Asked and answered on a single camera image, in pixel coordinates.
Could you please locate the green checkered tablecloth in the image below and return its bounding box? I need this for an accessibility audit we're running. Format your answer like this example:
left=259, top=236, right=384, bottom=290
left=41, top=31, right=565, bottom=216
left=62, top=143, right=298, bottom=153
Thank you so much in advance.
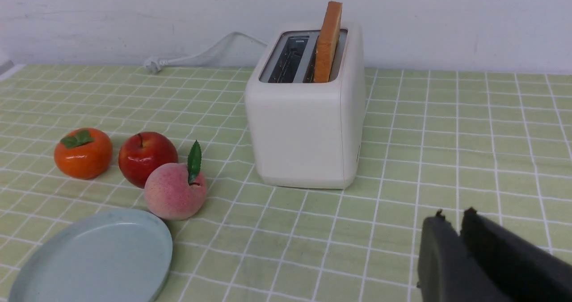
left=0, top=65, right=572, bottom=302

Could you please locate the light blue plate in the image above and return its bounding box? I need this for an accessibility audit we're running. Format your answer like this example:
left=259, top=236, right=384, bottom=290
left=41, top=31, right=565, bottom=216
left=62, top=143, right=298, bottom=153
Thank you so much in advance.
left=8, top=208, right=173, bottom=302

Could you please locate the toast slice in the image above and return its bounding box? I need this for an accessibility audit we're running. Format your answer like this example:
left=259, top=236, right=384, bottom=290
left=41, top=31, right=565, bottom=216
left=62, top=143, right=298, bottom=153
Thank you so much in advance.
left=313, top=1, right=343, bottom=84

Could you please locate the red apple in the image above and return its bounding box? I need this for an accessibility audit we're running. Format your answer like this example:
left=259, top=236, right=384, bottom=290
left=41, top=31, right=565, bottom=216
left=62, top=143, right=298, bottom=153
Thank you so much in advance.
left=118, top=131, right=179, bottom=189

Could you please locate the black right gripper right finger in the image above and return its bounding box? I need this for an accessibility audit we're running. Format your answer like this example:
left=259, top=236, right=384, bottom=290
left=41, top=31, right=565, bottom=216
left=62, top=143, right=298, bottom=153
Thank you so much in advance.
left=460, top=208, right=572, bottom=302

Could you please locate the pink peach with leaf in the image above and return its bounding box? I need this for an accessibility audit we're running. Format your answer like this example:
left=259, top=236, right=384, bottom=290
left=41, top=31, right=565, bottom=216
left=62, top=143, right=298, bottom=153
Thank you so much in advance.
left=143, top=140, right=208, bottom=221

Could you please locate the orange persimmon fruit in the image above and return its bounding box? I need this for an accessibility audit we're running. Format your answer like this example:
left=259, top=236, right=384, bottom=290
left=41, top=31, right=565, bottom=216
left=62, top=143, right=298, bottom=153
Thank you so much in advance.
left=53, top=127, right=113, bottom=180

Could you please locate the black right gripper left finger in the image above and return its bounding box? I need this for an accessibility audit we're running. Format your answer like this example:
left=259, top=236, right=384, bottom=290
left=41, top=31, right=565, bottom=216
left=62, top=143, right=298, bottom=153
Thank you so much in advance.
left=417, top=209, right=509, bottom=302

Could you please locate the white two-slot toaster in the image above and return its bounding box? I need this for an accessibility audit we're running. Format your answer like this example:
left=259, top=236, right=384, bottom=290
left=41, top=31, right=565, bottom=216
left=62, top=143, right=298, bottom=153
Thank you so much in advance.
left=244, top=21, right=366, bottom=189

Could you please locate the white power cable with plug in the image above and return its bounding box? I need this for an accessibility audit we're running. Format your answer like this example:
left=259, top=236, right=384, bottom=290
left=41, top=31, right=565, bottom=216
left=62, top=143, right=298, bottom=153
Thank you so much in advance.
left=143, top=31, right=269, bottom=74

